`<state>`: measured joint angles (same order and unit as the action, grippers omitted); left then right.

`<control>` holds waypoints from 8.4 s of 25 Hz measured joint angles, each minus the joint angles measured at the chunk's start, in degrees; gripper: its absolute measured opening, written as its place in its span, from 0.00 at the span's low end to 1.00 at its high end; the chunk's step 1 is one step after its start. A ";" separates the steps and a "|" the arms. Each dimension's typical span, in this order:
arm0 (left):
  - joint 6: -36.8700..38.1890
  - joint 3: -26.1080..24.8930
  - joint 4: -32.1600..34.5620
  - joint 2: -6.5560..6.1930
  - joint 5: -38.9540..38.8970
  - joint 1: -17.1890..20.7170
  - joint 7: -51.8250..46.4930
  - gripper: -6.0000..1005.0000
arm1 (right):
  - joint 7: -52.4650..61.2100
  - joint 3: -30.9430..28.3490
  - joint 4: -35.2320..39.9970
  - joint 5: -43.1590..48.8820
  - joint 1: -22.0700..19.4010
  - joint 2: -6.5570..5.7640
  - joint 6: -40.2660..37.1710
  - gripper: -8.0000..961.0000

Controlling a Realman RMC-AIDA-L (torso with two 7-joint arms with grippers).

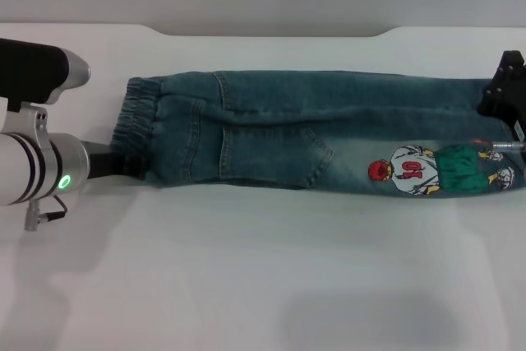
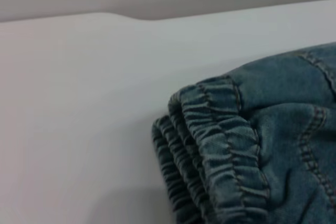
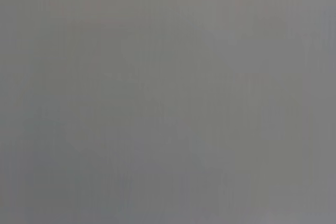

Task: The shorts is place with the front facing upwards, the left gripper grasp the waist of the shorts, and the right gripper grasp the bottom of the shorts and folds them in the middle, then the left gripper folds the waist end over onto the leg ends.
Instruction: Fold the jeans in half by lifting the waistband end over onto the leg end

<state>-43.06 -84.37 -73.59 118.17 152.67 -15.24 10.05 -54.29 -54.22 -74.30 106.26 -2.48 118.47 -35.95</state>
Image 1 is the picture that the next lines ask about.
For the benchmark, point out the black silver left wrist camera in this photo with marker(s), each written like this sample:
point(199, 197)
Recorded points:
point(29, 67)

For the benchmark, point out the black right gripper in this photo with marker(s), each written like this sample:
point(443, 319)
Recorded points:
point(507, 100)

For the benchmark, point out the blue washed denim shorts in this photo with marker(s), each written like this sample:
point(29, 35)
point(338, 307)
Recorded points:
point(287, 121)

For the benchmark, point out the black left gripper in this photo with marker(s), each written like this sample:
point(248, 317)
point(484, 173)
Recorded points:
point(102, 164)

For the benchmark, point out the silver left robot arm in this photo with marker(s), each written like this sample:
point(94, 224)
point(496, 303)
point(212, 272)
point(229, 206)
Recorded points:
point(41, 170)

